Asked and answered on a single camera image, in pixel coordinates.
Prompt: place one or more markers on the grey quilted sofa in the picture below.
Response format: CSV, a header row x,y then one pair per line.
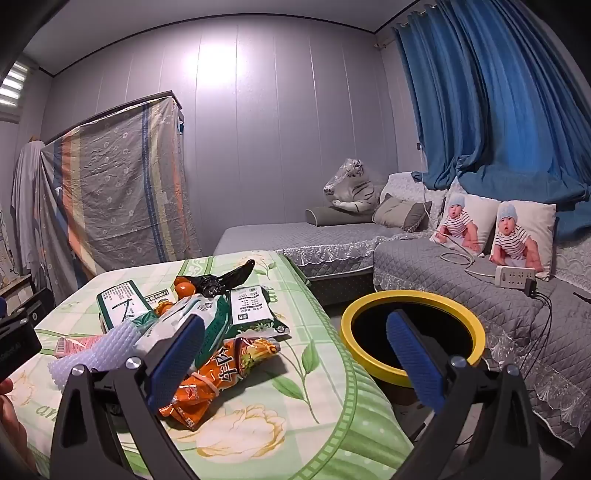
x,y
277,235

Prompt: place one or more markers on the baby print pillow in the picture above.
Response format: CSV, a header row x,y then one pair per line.
x,y
512,240
461,221

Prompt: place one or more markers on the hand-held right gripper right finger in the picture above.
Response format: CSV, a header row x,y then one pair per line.
x,y
415,364

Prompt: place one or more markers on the black plastic bag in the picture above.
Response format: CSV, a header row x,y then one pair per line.
x,y
221,281

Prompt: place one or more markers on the grey hanging cloth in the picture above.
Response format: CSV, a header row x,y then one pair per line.
x,y
27,203

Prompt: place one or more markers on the pink tube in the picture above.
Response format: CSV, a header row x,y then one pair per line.
x,y
78,345

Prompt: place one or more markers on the orange snack packet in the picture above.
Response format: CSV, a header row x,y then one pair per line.
x,y
231,364

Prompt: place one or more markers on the green floral tablecloth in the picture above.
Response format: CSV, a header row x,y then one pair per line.
x,y
300,332

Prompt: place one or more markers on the green white carton box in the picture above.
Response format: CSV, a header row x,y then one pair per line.
x,y
120,304

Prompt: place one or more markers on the white power strip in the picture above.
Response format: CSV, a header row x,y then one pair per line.
x,y
512,275

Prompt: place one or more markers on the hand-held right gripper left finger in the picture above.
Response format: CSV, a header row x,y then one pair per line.
x,y
178,355

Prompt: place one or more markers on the large orange peel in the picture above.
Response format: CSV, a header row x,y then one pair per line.
x,y
187,290

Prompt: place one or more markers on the green white plastic packet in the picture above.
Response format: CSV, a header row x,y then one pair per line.
x,y
212,323

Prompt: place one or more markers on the white tiger plush toy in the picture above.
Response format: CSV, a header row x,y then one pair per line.
x,y
353,189

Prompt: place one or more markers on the flat green white packet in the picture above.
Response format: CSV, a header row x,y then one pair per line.
x,y
251,309

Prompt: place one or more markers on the blue curtain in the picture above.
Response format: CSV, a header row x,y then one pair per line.
x,y
485,92

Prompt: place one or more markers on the white window blind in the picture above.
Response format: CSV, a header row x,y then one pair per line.
x,y
14,87

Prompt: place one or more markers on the grey bolster pillow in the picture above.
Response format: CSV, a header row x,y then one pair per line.
x,y
332,216

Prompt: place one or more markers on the striped cloth cover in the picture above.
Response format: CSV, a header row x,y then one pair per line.
x,y
115,194

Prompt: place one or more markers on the grey square cushion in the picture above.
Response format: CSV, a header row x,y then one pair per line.
x,y
397,212

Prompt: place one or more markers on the yellow rimmed black trash bin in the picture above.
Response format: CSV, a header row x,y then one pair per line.
x,y
364,304

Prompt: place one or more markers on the person's left hand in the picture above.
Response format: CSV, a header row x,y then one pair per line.
x,y
11,429

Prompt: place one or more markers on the small orange fruit pieces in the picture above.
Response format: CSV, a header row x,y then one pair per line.
x,y
164,305

